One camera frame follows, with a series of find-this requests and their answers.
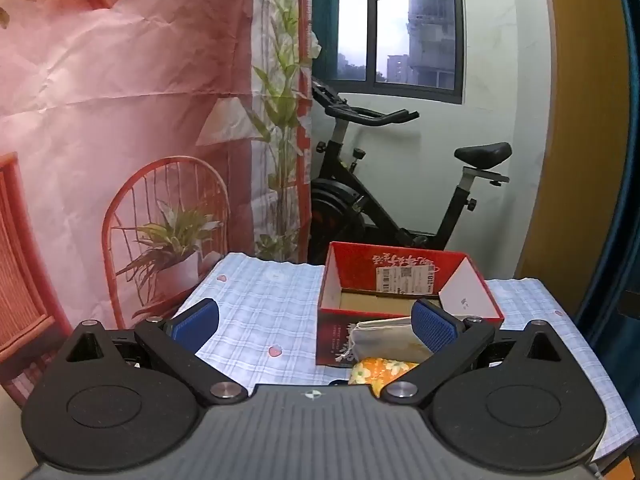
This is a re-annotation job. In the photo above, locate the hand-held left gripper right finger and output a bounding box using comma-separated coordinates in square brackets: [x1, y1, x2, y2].
[380, 298, 566, 406]

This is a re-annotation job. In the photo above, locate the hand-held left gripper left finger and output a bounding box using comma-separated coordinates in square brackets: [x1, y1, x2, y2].
[60, 299, 248, 406]

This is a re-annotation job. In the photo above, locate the white drawstring pouch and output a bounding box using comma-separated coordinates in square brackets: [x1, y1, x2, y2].
[336, 316, 436, 365]

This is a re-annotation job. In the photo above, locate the yellow floral cloth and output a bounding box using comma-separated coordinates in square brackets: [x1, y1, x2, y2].
[348, 357, 418, 390]

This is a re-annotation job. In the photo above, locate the red cardboard box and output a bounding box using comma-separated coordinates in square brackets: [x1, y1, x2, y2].
[316, 241, 505, 368]

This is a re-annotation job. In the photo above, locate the blue checked tablecloth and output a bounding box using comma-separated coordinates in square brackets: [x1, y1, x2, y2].
[167, 251, 640, 476]

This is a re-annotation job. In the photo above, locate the black exercise bike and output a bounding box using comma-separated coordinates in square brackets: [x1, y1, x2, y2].
[307, 77, 513, 266]

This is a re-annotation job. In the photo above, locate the pink printed backdrop cloth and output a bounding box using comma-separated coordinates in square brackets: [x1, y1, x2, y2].
[0, 0, 317, 406]

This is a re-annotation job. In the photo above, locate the yellow wooden door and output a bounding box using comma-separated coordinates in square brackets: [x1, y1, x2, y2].
[515, 0, 631, 321]

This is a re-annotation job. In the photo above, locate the dark framed window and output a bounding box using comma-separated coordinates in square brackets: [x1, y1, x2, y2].
[312, 0, 466, 106]

